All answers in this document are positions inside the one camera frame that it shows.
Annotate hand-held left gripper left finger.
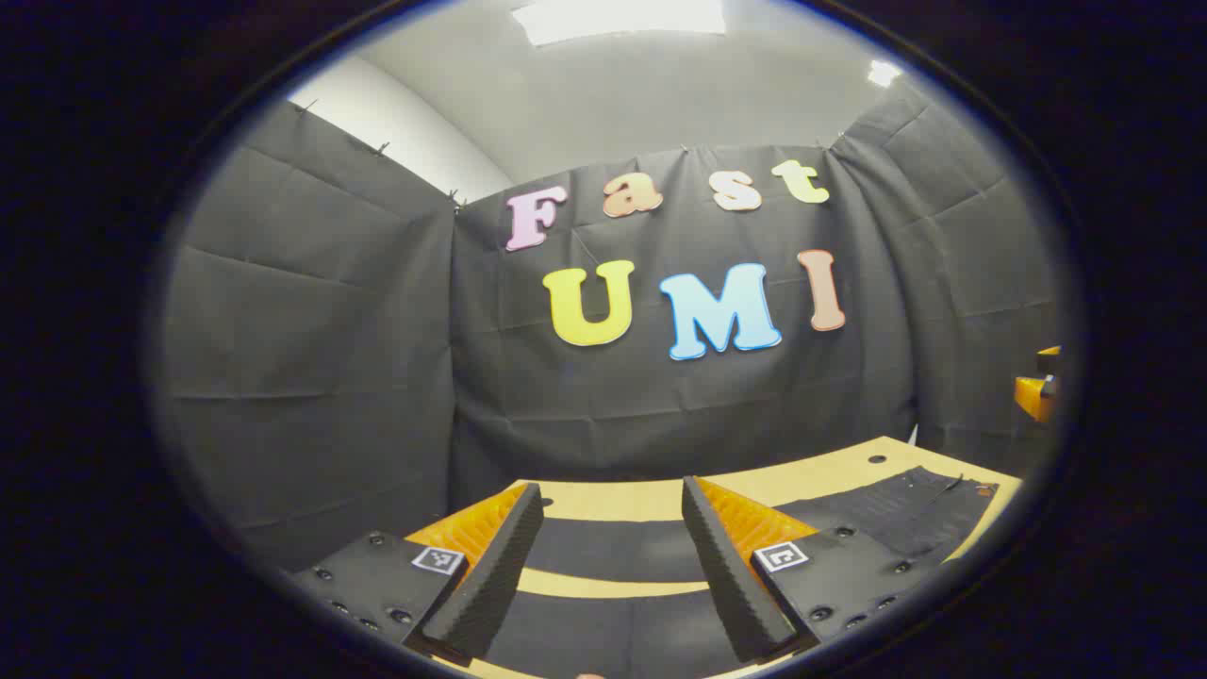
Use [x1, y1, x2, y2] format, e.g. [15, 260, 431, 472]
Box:
[288, 481, 545, 663]

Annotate large ceiling light panel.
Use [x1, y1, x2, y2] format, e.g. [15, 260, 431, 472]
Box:
[512, 0, 727, 46]

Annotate black backdrop cloth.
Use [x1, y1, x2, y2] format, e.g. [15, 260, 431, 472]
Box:
[156, 80, 1071, 576]

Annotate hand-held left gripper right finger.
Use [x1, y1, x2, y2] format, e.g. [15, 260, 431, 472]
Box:
[681, 475, 955, 664]

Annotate dark grey jeans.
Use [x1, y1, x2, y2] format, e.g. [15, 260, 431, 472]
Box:
[481, 467, 999, 678]

